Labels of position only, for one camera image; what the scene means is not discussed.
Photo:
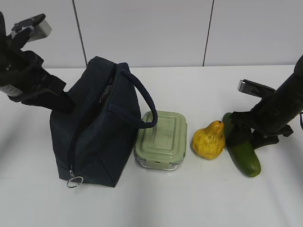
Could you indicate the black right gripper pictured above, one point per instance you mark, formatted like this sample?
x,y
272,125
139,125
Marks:
x,y
263,124

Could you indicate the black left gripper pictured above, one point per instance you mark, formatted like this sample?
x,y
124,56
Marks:
x,y
37,87

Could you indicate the green cucumber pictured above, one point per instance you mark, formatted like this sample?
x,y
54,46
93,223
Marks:
x,y
243,155

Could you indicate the yellow pear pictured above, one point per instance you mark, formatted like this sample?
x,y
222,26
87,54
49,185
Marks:
x,y
209,142

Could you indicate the dark navy fabric lunch bag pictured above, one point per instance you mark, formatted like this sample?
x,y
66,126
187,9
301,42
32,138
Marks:
x,y
93,143

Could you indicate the green lid glass lunch box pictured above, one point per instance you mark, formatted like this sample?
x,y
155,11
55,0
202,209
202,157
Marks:
x,y
163,146

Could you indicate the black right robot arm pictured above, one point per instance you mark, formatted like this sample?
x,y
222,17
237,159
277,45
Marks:
x,y
292,88

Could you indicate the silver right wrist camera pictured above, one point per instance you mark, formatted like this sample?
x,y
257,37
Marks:
x,y
255,89

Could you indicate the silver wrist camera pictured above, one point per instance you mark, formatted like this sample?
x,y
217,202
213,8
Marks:
x,y
38,26
255,89

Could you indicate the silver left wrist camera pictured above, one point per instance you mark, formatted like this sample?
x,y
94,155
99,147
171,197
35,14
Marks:
x,y
38,26

